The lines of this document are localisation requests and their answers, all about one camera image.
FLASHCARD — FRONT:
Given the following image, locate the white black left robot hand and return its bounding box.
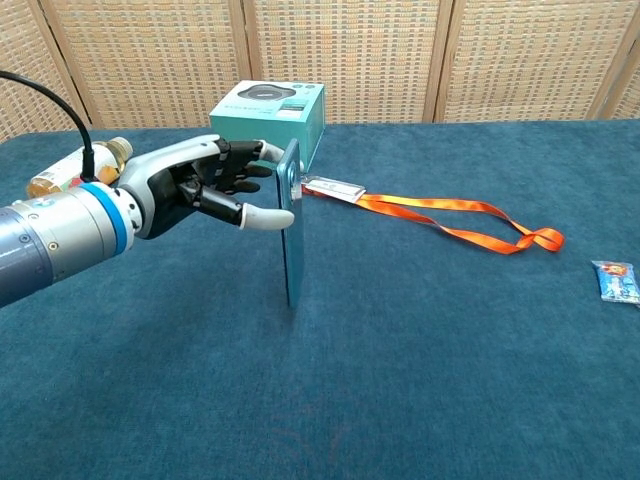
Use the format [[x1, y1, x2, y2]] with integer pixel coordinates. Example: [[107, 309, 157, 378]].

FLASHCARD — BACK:
[[118, 133, 296, 241]]

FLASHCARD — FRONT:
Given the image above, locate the blue-backed black smartphone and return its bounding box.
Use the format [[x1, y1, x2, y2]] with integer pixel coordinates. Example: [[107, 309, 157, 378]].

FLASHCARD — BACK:
[[275, 138, 306, 309]]

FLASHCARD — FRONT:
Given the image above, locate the amber drink plastic bottle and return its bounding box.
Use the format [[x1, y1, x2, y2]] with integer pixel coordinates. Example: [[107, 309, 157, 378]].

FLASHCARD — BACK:
[[25, 136, 134, 200]]

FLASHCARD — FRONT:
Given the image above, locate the teal speaker product box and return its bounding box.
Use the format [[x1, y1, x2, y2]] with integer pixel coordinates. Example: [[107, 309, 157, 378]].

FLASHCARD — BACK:
[[208, 80, 327, 172]]

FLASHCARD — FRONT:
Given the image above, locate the woven bamboo screen panel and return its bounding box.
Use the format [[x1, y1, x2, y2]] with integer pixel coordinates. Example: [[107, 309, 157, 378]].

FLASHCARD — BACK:
[[38, 0, 254, 132], [598, 42, 640, 121], [433, 0, 640, 124], [0, 0, 94, 144], [242, 0, 455, 126]]

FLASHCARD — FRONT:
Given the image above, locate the clear white badge holder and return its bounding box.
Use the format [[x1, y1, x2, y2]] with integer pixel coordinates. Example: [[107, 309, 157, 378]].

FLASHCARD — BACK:
[[299, 174, 367, 204]]

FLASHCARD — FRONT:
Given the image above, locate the blue felt table cloth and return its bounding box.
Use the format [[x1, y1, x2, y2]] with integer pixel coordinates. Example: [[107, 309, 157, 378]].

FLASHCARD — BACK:
[[0, 118, 640, 480]]

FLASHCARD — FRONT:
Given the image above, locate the blue candy packet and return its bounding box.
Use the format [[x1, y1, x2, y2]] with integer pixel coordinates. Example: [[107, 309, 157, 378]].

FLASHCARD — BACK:
[[590, 259, 640, 305]]

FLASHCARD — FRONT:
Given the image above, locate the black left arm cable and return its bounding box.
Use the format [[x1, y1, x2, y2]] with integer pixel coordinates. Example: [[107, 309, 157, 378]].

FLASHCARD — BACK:
[[0, 69, 100, 184]]

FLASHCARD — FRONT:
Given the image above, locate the orange lanyard strap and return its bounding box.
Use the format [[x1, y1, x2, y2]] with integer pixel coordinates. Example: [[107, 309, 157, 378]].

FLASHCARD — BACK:
[[356, 193, 567, 256]]

